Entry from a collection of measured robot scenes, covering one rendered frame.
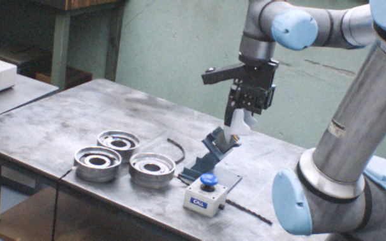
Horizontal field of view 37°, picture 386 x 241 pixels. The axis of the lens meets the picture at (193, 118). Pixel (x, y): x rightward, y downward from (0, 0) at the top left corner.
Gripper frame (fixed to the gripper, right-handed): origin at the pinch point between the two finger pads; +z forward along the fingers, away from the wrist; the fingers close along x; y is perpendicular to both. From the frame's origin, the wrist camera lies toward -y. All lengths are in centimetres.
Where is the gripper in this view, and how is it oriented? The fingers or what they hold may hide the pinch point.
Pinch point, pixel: (228, 135)
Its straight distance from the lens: 135.1
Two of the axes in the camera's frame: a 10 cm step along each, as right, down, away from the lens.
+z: -1.7, 9.1, 3.8
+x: 4.3, -2.8, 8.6
